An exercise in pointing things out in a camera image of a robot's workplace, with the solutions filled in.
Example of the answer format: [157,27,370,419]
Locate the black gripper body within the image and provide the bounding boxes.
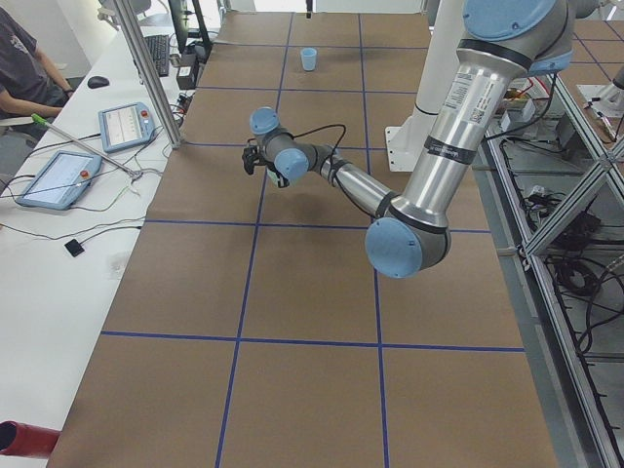
[242,144,266,175]

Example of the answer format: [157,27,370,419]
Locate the light blue plastic cup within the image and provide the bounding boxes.
[300,48,318,72]

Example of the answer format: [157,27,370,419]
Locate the green ceramic bowl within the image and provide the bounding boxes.
[266,167,290,188]

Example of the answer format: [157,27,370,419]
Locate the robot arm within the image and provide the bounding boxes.
[242,1,577,278]

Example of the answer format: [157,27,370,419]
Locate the black power adapter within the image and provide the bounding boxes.
[176,54,199,91]

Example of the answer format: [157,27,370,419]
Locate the thin metal rod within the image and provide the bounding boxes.
[30,113,143,180]

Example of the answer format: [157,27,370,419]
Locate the upper teach pendant tablet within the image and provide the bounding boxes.
[97,102,156,154]

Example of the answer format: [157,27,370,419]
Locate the teach pendant tablet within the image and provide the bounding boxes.
[97,102,156,154]
[17,150,102,211]

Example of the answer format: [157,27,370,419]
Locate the black keyboard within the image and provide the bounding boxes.
[143,34,170,77]

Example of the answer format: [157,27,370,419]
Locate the black computer mouse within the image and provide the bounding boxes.
[87,76,110,90]

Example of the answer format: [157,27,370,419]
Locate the lower teach pendant tablet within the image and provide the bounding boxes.
[17,150,102,211]

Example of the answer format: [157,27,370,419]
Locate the small black square pad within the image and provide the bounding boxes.
[64,239,85,257]

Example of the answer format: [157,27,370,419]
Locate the seated person in grey shirt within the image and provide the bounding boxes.
[1,9,74,119]

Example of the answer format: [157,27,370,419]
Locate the red cylinder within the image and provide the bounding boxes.
[1,420,60,459]

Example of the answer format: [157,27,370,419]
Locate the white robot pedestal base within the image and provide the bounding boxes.
[385,0,464,173]

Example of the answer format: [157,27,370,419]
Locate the silver aluminium frame post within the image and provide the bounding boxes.
[113,0,182,149]

